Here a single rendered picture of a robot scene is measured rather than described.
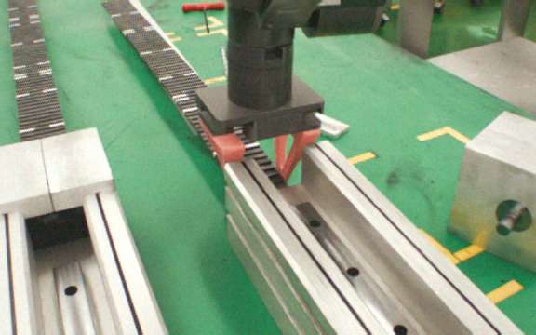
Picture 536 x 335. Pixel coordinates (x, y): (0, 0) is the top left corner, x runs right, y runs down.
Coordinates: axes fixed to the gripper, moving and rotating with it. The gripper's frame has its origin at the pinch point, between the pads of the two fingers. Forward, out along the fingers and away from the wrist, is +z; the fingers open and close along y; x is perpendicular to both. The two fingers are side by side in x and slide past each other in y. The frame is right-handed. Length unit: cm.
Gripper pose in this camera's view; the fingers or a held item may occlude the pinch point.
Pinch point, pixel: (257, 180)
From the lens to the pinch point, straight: 55.7
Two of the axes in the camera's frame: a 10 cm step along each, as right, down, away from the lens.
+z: -0.3, 8.4, 5.4
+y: 9.1, -2.0, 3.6
